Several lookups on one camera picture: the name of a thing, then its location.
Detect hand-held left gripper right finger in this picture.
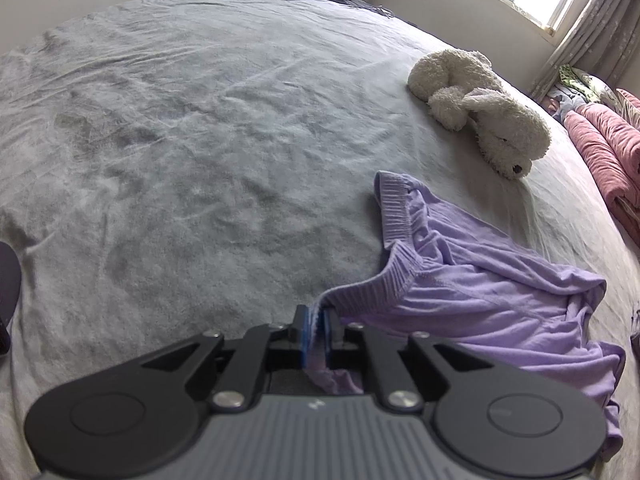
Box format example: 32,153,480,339
322,307,498,413

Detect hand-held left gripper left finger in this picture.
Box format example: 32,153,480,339
132,304,313,413

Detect purple pants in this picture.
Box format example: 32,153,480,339
302,170,627,463

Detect white plush dog toy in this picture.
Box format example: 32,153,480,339
407,49,552,181

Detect pink folded quilt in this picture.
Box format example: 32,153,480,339
562,87,640,243

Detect green patterned pillow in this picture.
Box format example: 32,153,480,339
547,64,621,121

